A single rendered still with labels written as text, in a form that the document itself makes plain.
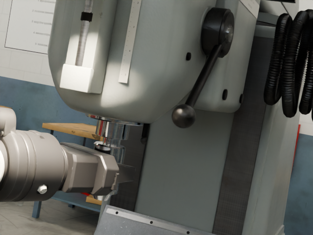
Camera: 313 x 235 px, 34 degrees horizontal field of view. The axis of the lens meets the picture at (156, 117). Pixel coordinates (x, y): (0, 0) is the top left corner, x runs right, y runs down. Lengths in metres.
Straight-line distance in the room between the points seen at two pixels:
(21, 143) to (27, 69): 5.36
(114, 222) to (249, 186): 0.31
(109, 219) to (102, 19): 0.62
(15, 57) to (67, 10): 5.39
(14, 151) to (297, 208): 4.43
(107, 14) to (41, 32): 5.30
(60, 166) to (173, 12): 0.24
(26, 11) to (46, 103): 1.07
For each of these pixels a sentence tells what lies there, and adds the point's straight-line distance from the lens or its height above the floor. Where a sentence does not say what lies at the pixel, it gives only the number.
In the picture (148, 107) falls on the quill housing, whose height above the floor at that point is 1.33.
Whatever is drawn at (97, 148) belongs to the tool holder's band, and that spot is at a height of 1.26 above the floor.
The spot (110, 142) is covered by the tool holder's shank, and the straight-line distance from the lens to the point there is 0.74.
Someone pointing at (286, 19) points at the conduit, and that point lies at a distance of 0.93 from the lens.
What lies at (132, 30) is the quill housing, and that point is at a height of 1.43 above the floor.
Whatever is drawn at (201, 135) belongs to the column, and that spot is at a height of 1.28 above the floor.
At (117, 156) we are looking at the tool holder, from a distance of 0.74.
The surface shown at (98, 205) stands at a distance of 4.83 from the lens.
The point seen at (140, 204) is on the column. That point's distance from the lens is 1.15.
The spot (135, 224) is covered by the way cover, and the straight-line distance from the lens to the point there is 1.15.
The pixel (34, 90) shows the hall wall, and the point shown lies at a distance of 5.90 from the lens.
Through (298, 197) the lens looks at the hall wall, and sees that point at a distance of 4.93.
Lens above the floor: 1.36
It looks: 3 degrees down
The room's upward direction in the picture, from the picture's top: 10 degrees clockwise
